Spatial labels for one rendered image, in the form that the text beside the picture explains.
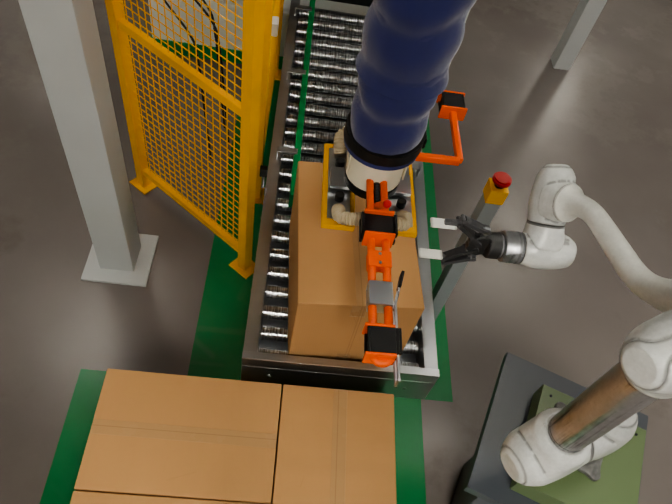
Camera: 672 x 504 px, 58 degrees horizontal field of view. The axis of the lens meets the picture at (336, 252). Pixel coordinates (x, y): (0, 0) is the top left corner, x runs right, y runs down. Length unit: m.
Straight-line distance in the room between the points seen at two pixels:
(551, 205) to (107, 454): 1.52
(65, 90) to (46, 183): 1.29
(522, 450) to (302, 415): 0.78
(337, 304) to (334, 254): 0.19
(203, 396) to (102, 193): 0.96
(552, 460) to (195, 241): 2.08
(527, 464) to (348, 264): 0.79
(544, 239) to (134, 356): 1.85
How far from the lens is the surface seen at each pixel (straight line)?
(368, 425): 2.15
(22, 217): 3.38
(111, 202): 2.65
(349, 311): 1.89
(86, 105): 2.29
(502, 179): 2.24
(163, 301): 2.96
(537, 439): 1.68
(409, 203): 1.87
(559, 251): 1.74
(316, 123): 2.97
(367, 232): 1.59
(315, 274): 1.90
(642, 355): 1.24
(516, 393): 2.12
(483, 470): 1.98
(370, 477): 2.10
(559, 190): 1.68
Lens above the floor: 2.53
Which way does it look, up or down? 53 degrees down
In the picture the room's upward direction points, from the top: 14 degrees clockwise
